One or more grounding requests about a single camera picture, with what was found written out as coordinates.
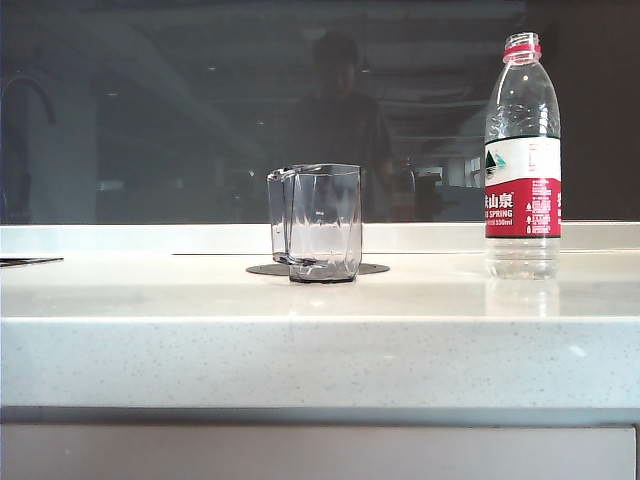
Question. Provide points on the clear red-label water bottle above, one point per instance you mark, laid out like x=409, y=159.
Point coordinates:
x=520, y=200

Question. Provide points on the clear faceted glass mug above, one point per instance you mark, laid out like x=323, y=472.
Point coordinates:
x=325, y=225

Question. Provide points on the dark round flat coaster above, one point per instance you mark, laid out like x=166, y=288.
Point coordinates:
x=265, y=270

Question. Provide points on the light grey cabinet drawer front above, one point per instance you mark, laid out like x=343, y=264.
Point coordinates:
x=300, y=452

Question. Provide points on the thin black flat panel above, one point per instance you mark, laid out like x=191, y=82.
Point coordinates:
x=25, y=261

